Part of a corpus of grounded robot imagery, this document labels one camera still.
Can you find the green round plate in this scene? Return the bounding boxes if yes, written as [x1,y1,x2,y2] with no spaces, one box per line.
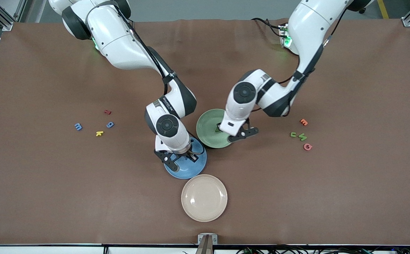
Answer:
[196,109,239,149]

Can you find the black cable tangle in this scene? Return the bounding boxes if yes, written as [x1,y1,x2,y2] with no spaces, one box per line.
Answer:
[182,245,410,254]

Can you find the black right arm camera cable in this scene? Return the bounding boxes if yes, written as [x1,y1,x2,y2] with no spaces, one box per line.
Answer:
[85,0,205,156]

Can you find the blue round plate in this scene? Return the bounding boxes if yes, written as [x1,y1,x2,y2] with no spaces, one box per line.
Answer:
[164,138,207,180]

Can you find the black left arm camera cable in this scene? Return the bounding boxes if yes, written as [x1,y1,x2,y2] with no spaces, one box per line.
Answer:
[251,7,348,117]

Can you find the brown table cover sheet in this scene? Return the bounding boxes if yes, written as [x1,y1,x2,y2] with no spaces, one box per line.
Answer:
[0,18,410,246]

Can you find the black left arm base cable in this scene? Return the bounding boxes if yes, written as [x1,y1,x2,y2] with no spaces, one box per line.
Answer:
[253,18,287,37]

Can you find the beige round plate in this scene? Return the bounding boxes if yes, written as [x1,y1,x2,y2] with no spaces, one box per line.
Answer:
[181,174,228,223]

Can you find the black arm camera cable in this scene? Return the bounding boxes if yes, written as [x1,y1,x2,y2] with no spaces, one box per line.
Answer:
[85,0,205,156]
[251,7,348,117]

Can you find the white table frame rail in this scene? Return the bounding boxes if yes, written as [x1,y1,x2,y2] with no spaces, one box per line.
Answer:
[0,243,410,254]

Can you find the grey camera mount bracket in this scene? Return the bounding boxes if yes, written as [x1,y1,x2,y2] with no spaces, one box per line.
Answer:
[197,234,218,254]

